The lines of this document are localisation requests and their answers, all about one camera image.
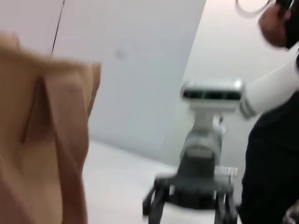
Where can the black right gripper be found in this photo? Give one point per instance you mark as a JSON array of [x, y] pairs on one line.
[[196, 182]]

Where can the khaki canvas food bag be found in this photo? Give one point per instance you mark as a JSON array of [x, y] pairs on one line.
[[35, 140]]

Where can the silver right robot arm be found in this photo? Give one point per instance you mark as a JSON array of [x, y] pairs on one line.
[[201, 142]]

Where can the person forearm in white sleeve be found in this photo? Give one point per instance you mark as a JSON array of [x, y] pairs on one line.
[[273, 86]]

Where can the person head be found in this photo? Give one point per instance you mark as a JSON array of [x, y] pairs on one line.
[[272, 25]]

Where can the ribbed right wrist camera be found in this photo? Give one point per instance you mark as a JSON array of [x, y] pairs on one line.
[[227, 173]]

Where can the white robot head with camera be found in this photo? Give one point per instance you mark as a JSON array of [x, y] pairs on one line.
[[210, 93]]

